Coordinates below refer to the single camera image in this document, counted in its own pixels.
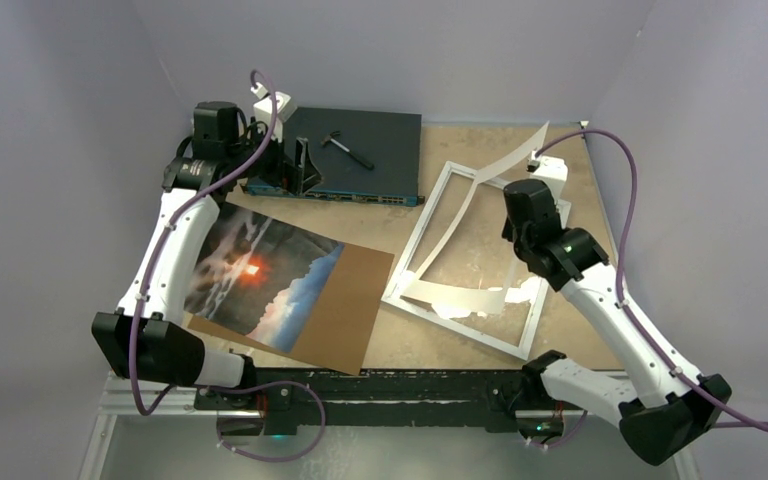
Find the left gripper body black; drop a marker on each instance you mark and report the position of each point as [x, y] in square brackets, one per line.
[268, 166]

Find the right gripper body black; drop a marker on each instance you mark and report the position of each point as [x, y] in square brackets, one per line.
[511, 233]

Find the dark network switch box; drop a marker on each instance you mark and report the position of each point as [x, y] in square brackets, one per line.
[390, 140]

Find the white backing board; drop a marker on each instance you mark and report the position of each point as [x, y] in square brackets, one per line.
[456, 257]

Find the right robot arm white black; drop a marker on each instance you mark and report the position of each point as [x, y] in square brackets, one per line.
[666, 402]

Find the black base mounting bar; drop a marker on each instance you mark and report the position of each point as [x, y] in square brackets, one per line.
[498, 401]

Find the white picture frame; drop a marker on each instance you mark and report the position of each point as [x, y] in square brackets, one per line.
[463, 265]

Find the small black-handled hammer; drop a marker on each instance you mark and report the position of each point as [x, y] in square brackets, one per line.
[331, 139]

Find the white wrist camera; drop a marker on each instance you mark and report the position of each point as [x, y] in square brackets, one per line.
[277, 108]
[553, 171]

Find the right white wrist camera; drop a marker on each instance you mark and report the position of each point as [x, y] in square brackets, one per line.
[553, 171]

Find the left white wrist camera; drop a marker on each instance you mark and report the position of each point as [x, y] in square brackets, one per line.
[277, 108]

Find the brown cardboard backing board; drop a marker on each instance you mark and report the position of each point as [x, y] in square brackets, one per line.
[324, 318]

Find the landscape photo print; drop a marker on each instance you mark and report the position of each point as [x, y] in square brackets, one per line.
[240, 242]

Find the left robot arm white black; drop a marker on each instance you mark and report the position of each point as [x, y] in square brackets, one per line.
[143, 337]

